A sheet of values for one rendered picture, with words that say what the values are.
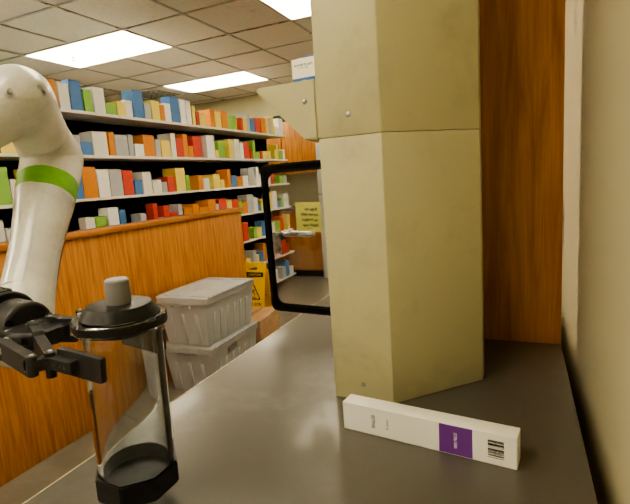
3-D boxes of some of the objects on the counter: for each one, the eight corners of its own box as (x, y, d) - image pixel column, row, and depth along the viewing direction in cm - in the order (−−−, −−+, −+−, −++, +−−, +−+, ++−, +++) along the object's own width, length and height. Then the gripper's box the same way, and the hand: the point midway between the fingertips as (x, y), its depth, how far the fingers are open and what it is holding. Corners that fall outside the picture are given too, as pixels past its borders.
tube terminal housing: (488, 346, 106) (484, -17, 94) (476, 415, 77) (468, -100, 65) (381, 338, 116) (365, 9, 104) (335, 396, 87) (305, -52, 75)
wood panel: (560, 340, 107) (569, -391, 85) (561, 344, 104) (570, -409, 82) (357, 326, 127) (323, -270, 105) (354, 330, 124) (318, -281, 102)
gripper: (-83, 322, 55) (53, 359, 46) (75, 281, 74) (192, 301, 65) (-75, 381, 56) (59, 428, 47) (78, 325, 76) (193, 351, 67)
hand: (120, 351), depth 57 cm, fingers closed on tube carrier, 9 cm apart
